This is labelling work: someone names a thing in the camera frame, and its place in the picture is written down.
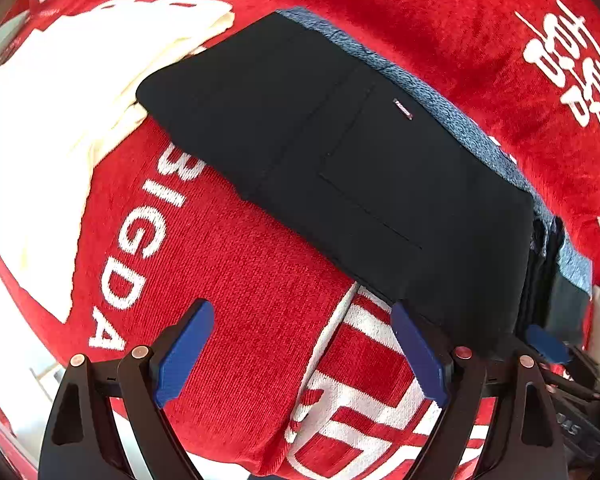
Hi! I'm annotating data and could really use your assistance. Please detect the grey cushion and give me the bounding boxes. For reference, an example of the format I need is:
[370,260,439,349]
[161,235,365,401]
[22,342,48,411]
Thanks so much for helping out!
[0,12,31,83]

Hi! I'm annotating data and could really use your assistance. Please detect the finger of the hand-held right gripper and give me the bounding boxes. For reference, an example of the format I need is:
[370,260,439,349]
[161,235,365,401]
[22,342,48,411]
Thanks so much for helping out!
[524,324,572,366]

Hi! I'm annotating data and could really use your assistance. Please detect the black pants with floral trim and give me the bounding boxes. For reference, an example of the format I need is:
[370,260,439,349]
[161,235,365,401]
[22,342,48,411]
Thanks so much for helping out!
[136,7,593,358]

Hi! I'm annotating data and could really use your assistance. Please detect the red printed blanket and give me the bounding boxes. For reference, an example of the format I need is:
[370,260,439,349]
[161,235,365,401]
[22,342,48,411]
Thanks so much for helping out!
[0,0,600,480]

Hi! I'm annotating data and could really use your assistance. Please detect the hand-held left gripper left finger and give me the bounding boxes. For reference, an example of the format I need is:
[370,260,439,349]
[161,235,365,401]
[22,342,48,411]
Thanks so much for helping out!
[37,299,216,480]

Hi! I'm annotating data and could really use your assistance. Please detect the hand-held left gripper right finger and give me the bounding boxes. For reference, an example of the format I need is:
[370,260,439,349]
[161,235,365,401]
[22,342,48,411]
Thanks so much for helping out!
[390,301,568,480]

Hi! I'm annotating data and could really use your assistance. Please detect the cream folded garment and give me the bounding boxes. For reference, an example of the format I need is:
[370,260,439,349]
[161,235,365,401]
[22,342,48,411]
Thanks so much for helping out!
[0,0,237,324]

